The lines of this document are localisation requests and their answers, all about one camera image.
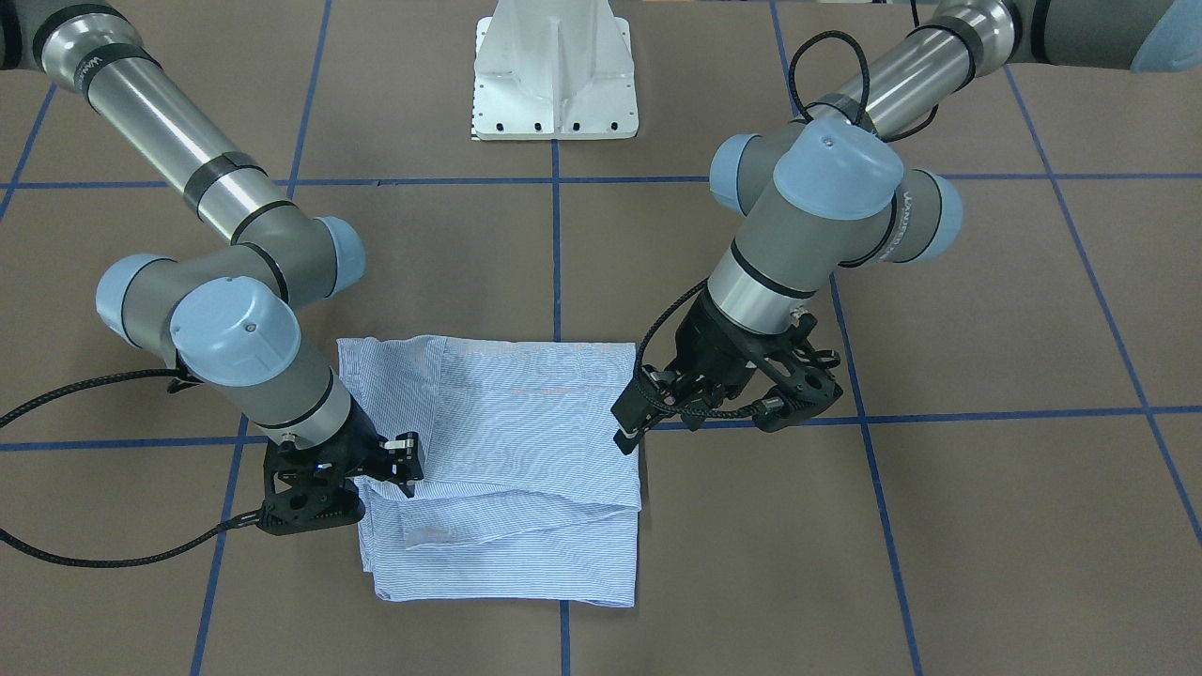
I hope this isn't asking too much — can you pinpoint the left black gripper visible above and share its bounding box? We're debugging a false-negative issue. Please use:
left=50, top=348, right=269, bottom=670
left=609, top=293, right=844, bottom=456

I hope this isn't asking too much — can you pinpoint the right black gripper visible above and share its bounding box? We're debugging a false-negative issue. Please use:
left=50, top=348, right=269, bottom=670
left=256, top=401, right=424, bottom=536

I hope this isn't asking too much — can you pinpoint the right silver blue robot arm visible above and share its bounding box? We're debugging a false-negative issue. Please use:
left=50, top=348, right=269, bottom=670
left=2, top=1, right=424, bottom=535

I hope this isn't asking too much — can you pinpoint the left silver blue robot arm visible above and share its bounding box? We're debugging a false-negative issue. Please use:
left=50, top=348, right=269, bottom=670
left=612, top=1, right=1200, bottom=453

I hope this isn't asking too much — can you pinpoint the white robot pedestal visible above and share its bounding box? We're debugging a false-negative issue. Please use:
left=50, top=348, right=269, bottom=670
left=470, top=1, right=639, bottom=142

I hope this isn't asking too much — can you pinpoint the light blue striped shirt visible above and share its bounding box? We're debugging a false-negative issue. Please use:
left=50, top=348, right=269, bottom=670
left=338, top=336, right=642, bottom=607

